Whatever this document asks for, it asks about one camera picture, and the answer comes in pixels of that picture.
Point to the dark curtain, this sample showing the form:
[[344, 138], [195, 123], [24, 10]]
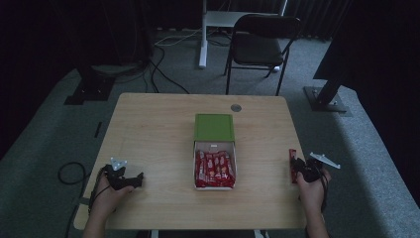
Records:
[[313, 16]]

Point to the black stand with flat base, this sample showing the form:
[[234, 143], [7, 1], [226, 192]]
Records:
[[89, 89]]

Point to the red snack bar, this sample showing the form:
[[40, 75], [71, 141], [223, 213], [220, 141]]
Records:
[[292, 153]]

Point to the white table leg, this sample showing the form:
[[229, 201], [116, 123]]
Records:
[[259, 234], [154, 234]]

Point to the black folding chair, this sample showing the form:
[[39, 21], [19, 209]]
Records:
[[257, 46]]

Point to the person's left hand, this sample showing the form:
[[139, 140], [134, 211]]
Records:
[[107, 198]]

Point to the row of red snack packets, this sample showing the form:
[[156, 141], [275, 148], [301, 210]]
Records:
[[214, 168]]

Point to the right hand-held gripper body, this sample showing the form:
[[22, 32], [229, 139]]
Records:
[[312, 168]]

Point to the black post with bolted plate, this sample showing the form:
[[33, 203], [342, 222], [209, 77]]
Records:
[[325, 95]]

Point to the white desk frame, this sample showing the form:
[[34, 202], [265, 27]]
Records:
[[203, 39]]

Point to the small black strip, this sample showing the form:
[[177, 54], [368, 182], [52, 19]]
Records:
[[98, 129]]

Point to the person's right hand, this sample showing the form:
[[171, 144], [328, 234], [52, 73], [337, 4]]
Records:
[[312, 193]]

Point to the grey round table grommet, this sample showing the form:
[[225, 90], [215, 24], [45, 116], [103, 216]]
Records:
[[236, 107]]

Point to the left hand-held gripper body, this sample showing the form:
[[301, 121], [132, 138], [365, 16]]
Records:
[[117, 175]]

